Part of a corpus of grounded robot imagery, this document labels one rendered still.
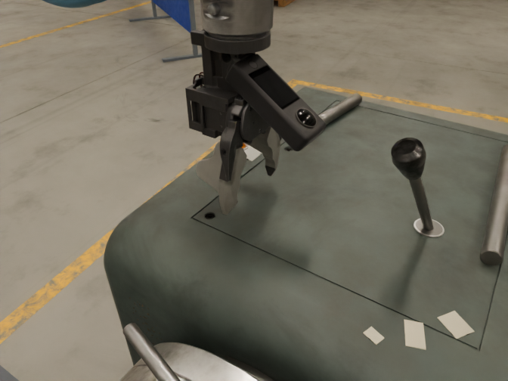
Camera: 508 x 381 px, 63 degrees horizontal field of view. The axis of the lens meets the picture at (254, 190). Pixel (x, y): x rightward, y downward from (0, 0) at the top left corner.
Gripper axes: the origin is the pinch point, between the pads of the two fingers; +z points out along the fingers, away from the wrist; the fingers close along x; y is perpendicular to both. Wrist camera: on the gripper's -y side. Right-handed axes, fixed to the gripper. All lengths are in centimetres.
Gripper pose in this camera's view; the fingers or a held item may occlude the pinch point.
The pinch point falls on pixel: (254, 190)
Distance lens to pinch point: 54.9
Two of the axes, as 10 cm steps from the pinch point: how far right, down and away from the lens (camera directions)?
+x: -5.5, 4.9, -6.8
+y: -8.3, -3.2, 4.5
